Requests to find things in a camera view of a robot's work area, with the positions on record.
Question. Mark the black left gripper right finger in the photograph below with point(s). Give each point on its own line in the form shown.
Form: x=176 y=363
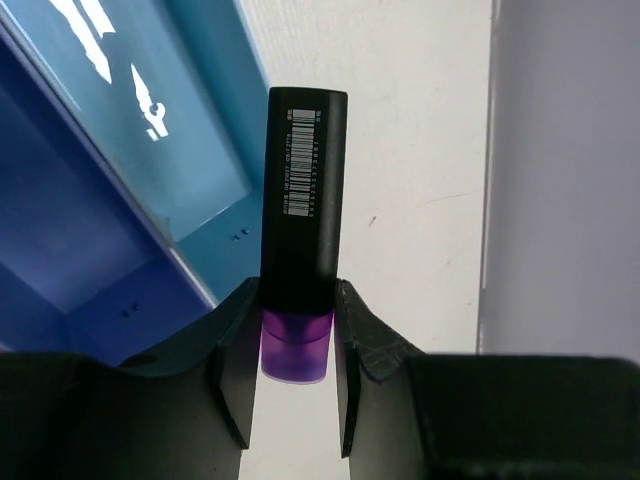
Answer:
x=407 y=414

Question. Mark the dark blue plastic drawer bin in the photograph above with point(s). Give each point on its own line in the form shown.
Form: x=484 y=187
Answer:
x=82 y=269

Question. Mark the light blue plastic drawer bin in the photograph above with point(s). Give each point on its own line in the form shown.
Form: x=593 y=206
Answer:
x=173 y=95

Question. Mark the purple cap black highlighter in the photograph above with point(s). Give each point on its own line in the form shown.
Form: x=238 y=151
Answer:
x=301 y=225

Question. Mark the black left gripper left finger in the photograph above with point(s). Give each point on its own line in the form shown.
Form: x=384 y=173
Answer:
x=182 y=409

